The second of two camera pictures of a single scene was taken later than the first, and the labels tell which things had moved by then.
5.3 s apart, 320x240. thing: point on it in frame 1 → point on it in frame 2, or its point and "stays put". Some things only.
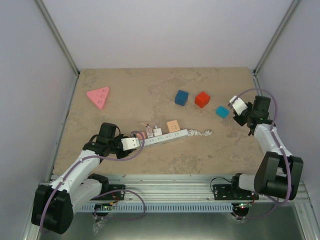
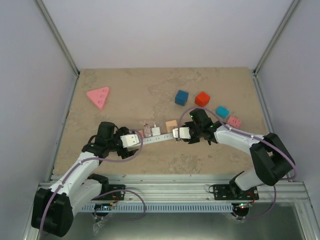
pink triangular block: x=98 y=96 stays put
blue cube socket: x=181 y=97 stays put
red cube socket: x=202 y=99 stays put
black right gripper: x=238 y=120 → x=192 y=141
